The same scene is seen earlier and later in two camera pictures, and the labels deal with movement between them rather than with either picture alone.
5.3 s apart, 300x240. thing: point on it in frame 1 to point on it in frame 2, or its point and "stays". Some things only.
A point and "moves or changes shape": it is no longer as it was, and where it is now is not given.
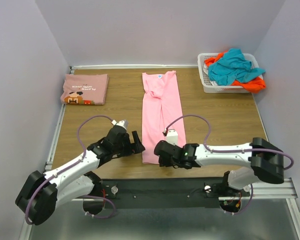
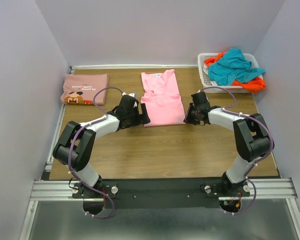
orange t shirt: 253,86 stays
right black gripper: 162,162 to 188,119
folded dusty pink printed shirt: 85,89 stays
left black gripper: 137,145 to 141,119
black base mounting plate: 169,193 stays
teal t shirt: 233,66 stays
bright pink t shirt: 162,110 moves or changes shape
